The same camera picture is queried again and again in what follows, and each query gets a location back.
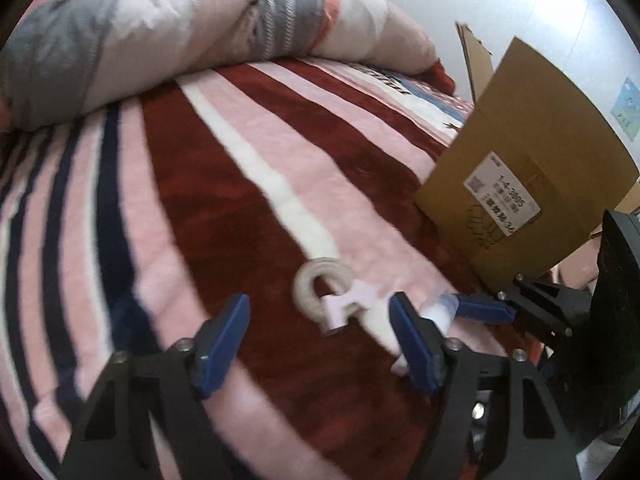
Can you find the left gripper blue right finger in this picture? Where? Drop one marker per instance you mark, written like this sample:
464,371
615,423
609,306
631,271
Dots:
420,335

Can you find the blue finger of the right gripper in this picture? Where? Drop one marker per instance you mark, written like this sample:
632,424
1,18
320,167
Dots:
485,309

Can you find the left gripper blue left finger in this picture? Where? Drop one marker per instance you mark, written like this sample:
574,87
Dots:
216,345

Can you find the white shipping label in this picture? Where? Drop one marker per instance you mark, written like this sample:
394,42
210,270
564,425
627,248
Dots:
505,198

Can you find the striped pink red blanket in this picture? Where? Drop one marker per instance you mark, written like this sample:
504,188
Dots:
126,229

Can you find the brown cardboard box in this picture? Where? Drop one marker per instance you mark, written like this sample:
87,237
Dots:
560,147

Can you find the red cushion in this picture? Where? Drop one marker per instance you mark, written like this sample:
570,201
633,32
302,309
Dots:
437,78

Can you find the striped pink grey duvet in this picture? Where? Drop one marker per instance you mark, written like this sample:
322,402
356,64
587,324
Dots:
66,58

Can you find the blue cartoon wall poster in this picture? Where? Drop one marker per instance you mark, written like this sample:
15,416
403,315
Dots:
626,109

